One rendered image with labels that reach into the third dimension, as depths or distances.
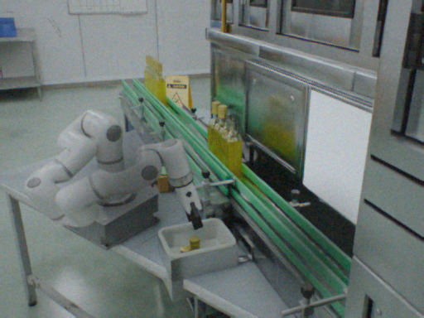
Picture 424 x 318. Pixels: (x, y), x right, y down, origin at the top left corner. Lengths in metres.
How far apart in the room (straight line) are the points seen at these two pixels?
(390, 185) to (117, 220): 1.12
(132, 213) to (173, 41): 6.15
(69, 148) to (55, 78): 5.91
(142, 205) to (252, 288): 0.51
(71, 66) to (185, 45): 1.89
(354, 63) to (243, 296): 0.72
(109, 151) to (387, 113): 1.12
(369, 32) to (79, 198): 0.90
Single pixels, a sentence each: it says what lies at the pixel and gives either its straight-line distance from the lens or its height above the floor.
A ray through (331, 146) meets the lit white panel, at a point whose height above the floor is 1.17.
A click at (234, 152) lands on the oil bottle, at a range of 1.60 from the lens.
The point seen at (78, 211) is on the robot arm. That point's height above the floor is 0.98.
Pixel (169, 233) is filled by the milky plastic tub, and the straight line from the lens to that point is 1.49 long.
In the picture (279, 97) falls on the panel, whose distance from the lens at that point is 1.53.
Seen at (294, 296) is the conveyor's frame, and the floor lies 0.82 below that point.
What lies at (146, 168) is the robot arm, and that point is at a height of 1.12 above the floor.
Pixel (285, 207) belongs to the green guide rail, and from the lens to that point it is 1.39.
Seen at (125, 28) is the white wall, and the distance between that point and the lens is 7.39.
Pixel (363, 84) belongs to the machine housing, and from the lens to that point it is 1.17.
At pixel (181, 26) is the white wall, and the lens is 7.60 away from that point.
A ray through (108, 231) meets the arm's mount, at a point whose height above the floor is 0.82.
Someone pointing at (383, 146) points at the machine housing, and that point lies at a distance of 0.58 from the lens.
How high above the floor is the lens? 1.61
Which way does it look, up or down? 22 degrees down
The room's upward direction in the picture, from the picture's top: straight up
